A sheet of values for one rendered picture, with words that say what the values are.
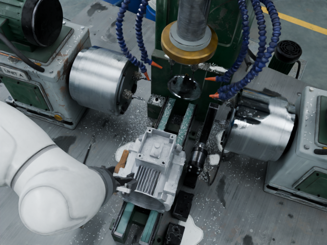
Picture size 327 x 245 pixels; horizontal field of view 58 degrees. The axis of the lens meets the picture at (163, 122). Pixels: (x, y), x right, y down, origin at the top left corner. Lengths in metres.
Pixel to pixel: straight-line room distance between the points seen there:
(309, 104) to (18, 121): 0.92
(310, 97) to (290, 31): 2.22
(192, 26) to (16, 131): 0.56
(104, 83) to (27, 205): 0.71
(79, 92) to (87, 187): 0.71
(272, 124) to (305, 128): 0.11
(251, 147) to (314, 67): 2.09
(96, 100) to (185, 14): 0.48
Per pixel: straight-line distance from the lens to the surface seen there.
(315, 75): 3.03
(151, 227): 1.09
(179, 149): 1.01
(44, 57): 1.19
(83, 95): 1.16
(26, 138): 0.54
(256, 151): 1.10
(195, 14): 0.87
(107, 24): 1.86
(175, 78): 1.21
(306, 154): 1.04
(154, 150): 0.96
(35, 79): 1.22
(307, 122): 1.10
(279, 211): 1.33
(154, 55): 1.18
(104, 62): 1.14
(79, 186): 0.48
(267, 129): 1.06
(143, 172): 0.95
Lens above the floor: 1.98
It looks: 58 degrees down
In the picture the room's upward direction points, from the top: 5 degrees clockwise
